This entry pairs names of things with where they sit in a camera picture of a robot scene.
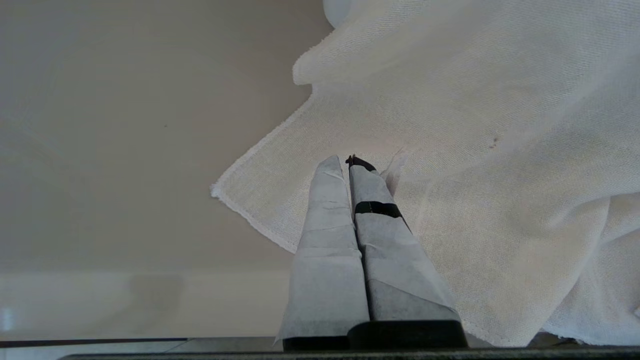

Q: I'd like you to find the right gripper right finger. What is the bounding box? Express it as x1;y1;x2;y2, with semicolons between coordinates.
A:
346;155;469;349

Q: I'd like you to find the white cotton cloth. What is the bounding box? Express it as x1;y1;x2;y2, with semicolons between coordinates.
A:
210;82;640;348
292;0;640;201

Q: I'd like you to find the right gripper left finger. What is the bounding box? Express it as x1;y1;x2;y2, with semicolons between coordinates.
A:
279;154;372;352

